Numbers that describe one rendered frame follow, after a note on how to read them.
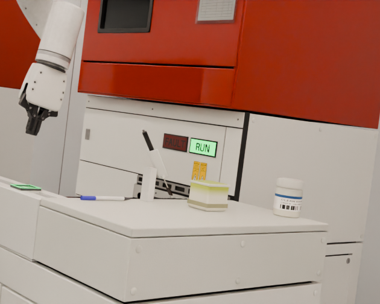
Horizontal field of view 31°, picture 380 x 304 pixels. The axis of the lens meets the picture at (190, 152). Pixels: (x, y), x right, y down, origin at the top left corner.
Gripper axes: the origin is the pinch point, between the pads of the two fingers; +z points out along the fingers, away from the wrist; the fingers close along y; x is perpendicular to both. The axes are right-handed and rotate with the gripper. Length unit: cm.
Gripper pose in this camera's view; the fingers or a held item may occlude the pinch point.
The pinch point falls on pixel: (33, 126)
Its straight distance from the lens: 172.6
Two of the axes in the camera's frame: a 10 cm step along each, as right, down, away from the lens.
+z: -2.6, 9.6, -0.9
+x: 6.6, 1.2, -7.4
